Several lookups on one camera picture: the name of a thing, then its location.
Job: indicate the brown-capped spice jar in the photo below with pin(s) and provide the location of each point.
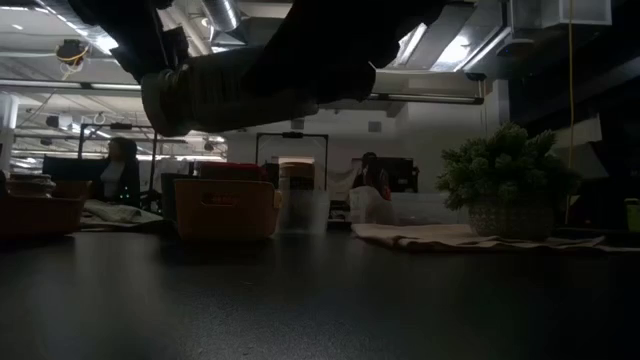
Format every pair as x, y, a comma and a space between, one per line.
297, 172

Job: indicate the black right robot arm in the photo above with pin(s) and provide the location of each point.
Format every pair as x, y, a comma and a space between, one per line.
350, 40

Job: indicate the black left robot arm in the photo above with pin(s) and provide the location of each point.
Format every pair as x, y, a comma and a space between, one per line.
115, 20

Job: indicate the long ceiling light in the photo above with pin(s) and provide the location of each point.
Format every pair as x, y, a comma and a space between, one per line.
50, 85
430, 98

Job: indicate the person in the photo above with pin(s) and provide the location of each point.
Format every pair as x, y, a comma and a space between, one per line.
120, 170
372, 175

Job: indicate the small yellow plastic bin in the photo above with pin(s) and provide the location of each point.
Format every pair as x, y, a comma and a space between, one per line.
225, 215

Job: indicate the frosted translucent plastic bin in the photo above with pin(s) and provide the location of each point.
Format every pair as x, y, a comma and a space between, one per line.
305, 215

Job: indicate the black monitor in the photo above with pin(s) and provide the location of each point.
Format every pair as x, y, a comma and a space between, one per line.
70, 169
402, 172

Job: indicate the white waffle cloth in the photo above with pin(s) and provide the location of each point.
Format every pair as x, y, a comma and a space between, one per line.
115, 212

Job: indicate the red plastic bin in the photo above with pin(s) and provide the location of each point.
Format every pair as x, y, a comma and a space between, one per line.
40, 217

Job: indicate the clear plastic bin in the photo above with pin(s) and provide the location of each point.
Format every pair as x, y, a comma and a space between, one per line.
425, 210

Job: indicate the green potted plant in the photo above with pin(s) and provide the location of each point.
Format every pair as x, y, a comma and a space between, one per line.
505, 170

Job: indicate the white ceiling unit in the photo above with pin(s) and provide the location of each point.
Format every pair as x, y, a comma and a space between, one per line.
560, 12

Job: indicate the green cup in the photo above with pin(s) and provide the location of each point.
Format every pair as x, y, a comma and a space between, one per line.
632, 215

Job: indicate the silver ceiling duct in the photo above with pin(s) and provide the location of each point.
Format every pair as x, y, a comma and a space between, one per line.
222, 15

